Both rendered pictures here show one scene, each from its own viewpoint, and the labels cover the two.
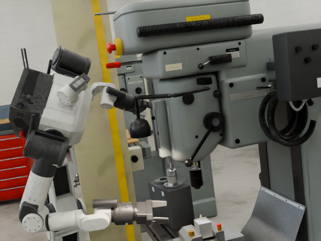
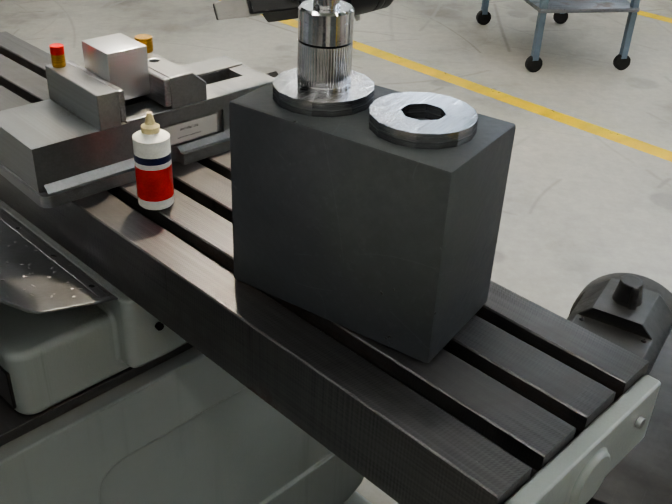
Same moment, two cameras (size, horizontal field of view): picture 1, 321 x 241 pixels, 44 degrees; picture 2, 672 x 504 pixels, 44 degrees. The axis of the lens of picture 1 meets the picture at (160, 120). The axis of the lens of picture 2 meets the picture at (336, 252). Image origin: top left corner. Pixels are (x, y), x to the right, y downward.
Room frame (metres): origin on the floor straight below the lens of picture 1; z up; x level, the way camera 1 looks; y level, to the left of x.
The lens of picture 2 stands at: (2.46, -0.36, 1.38)
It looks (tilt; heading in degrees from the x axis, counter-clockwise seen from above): 32 degrees down; 150
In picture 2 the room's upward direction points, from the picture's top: 3 degrees clockwise
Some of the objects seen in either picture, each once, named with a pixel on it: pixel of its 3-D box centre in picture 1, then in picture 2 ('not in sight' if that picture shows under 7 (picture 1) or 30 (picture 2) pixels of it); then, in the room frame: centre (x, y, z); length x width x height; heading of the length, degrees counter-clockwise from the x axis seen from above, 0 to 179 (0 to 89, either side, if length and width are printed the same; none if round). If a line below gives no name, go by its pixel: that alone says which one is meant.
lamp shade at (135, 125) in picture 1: (139, 127); not in sight; (1.36, 0.07, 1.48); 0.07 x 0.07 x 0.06
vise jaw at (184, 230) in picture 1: (190, 236); (158, 75); (1.48, -0.06, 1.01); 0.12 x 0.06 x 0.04; 14
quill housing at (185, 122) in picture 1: (189, 116); not in sight; (1.50, -0.11, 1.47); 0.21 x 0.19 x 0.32; 16
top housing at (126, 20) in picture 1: (180, 25); not in sight; (1.51, -0.12, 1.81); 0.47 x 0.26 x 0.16; 106
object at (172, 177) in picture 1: (172, 177); (325, 51); (1.84, -0.02, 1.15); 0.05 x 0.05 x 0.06
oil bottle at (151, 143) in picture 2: not in sight; (152, 158); (1.63, -0.12, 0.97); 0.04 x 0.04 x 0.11
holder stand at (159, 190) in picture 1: (170, 201); (365, 200); (1.89, 0.00, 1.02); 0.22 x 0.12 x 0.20; 27
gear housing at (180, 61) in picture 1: (192, 60); not in sight; (1.51, -0.15, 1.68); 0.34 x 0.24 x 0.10; 106
